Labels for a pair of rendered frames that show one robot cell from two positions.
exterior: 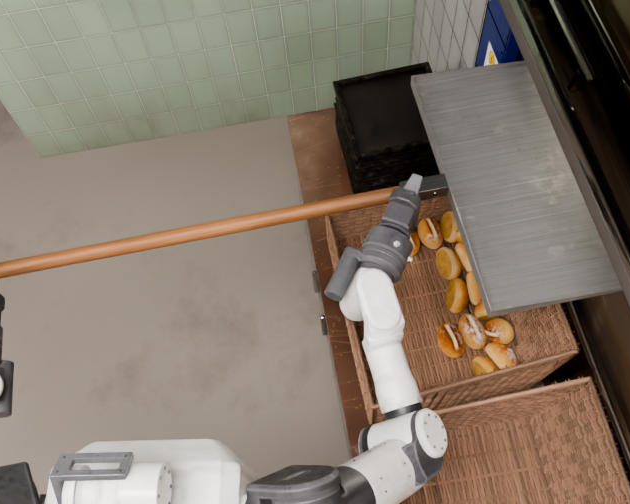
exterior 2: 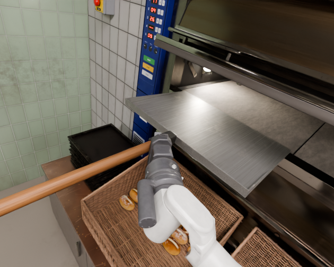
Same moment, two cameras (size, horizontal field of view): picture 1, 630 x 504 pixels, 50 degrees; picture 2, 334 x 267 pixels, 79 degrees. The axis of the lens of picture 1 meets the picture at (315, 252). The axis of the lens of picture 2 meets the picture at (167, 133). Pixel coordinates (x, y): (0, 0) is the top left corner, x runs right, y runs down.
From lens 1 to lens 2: 0.82 m
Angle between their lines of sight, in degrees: 40
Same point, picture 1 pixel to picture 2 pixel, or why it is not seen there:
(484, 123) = (169, 113)
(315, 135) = (60, 169)
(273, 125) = (29, 184)
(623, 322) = (268, 187)
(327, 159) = not seen: hidden behind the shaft
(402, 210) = (164, 147)
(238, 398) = not seen: outside the picture
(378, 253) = (167, 175)
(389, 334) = (212, 234)
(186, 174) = not seen: outside the picture
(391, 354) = (221, 253)
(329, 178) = (73, 187)
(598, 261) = (260, 153)
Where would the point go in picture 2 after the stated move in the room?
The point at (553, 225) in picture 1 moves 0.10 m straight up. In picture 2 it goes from (230, 143) to (241, 119)
